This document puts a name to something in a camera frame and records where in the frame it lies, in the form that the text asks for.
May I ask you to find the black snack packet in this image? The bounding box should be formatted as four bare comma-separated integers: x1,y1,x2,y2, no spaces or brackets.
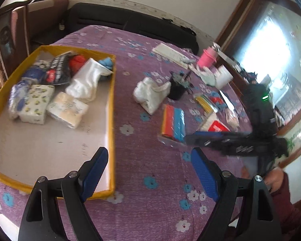
44,51,77,86

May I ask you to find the white paper notebook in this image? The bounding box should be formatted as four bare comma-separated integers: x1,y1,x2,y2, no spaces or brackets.
152,43,191,68

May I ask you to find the white sock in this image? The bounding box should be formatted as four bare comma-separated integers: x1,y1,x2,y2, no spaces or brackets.
65,58,114,103

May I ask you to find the white and red packet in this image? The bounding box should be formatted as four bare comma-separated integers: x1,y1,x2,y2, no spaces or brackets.
200,112,232,133

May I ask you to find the person's right hand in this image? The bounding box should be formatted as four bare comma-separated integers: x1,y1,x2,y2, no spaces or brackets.
241,166,286,195

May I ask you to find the cream tissue pack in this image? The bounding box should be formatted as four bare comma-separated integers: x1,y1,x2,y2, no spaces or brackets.
46,92,89,129

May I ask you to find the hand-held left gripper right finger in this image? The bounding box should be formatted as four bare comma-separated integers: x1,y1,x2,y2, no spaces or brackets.
191,148,283,241

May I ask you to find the yellow cardboard box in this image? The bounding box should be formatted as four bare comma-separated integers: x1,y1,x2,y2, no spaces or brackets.
0,45,116,202

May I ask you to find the white plastic container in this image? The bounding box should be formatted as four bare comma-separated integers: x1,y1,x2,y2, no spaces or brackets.
214,65,234,90

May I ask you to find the grey electric motor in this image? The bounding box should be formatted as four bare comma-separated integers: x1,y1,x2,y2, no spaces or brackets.
171,71,194,94

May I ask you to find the brown armchair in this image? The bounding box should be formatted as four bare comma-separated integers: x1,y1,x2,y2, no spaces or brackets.
11,0,70,56

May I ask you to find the yellow and green cloth pack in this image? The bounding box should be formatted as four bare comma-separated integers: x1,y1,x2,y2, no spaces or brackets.
194,93,217,113

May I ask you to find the purple floral tablecloth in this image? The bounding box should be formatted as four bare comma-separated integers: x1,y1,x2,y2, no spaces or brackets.
0,25,286,241

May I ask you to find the light blue cloth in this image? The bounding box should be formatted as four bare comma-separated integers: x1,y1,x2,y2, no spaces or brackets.
99,56,115,81

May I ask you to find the person's right forearm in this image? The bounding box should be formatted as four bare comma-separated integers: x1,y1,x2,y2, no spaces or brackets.
269,173,301,241

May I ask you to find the wooden glass cabinet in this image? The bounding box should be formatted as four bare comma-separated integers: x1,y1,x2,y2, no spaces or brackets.
213,0,301,181

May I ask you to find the lemon print tissue pack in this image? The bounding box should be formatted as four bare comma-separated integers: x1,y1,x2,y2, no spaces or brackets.
19,84,56,125

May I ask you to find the peach cotton pad packet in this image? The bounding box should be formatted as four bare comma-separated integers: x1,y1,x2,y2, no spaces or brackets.
226,110,240,129

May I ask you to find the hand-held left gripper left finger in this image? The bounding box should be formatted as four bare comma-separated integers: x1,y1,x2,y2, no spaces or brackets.
17,147,109,241

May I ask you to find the blue white plastic packet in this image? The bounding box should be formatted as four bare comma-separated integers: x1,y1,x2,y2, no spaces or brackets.
7,82,32,120
21,65,47,84

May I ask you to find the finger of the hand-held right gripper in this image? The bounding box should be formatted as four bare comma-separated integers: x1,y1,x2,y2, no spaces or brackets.
185,135,257,156
194,131,254,141

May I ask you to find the black sofa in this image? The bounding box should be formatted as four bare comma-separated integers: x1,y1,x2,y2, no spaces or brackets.
65,2,200,55

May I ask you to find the pink bottle with knit sleeve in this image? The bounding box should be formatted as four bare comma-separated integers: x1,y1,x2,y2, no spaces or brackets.
197,43,221,68

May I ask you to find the white work glove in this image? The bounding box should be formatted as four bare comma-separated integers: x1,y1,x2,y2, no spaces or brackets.
189,65,214,79

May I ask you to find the white cloth bag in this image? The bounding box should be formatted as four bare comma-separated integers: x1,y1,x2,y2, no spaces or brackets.
133,77,172,115

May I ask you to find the dark kitchen knife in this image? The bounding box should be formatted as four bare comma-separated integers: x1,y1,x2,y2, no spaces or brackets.
219,90,233,106

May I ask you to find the red and blue cloth pack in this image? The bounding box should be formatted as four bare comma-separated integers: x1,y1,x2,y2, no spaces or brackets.
158,104,188,147

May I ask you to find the red plastic bag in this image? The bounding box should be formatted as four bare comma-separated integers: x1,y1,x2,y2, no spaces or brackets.
69,54,87,74

